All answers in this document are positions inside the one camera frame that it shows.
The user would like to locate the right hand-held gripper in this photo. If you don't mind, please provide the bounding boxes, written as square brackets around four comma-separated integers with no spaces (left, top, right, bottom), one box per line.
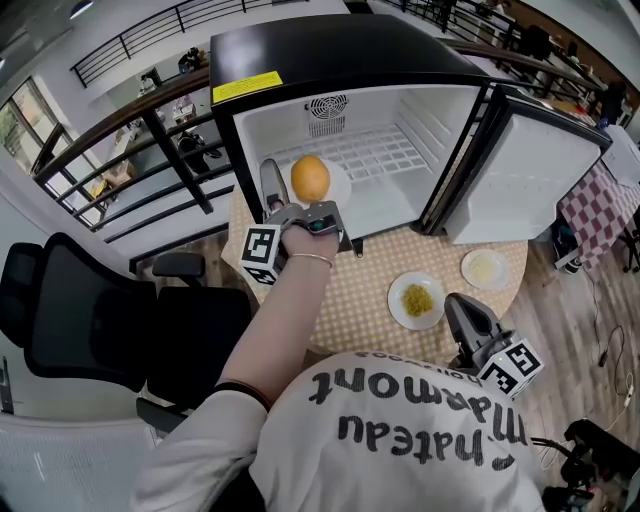
[443,292,546,400]

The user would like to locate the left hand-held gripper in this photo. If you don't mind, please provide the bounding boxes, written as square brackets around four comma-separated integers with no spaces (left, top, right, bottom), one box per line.
[239,158,365,288]

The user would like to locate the orange fruit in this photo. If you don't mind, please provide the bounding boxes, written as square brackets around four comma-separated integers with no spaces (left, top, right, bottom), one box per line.
[289,154,332,204]

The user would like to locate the white round plate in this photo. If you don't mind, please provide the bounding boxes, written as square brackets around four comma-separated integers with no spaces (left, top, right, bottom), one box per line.
[278,158,353,210]

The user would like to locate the mini fridge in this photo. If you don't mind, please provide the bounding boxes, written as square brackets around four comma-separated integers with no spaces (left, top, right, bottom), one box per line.
[208,13,615,247]

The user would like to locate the person's left forearm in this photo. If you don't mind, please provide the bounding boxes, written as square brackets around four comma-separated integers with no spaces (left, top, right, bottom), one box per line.
[215,253,335,402]

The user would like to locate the person's left hand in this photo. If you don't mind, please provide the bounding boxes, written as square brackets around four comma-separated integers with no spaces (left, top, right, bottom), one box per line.
[280,223,341,262]

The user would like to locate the white plate with yellow food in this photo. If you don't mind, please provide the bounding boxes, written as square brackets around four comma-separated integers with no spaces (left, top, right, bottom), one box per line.
[386,270,447,332]

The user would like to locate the black metal railing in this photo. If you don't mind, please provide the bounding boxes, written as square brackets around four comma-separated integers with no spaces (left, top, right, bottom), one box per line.
[31,37,609,247]

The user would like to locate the person's white printed shirt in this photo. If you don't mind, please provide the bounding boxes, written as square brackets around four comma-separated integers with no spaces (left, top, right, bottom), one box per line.
[133,349,547,512]

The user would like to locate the red checked tablecloth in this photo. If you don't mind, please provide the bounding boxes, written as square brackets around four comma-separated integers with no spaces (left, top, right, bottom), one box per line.
[556,158,640,272]

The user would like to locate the black office chair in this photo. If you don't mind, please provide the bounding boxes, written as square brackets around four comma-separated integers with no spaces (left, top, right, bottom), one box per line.
[0,231,254,427]

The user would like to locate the white mesh chair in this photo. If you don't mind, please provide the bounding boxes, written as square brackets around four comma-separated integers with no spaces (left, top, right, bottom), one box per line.
[0,413,162,512]

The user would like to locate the thin metal bracelet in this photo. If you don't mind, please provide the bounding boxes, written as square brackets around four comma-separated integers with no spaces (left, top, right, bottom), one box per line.
[289,252,335,270]

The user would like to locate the floor cables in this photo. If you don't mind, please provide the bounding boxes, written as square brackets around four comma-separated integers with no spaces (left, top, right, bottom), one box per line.
[587,277,637,437]

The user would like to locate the black equipment with cables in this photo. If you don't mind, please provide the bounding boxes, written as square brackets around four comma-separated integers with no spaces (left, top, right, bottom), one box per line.
[529,417,640,512]

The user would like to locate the window with dark frame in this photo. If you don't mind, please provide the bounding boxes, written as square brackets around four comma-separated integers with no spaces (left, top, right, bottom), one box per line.
[0,76,67,177]

